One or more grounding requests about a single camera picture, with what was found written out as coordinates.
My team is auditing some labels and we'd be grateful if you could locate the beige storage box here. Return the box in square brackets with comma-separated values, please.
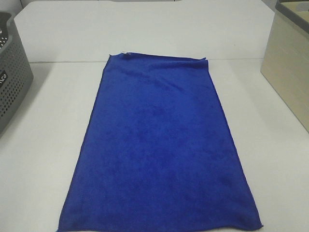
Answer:
[261, 0, 309, 130]

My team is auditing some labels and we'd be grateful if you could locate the grey perforated plastic basket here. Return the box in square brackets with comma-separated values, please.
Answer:
[0, 11, 33, 131]

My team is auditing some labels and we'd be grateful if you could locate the blue microfiber towel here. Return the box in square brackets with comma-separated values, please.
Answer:
[58, 53, 262, 232]

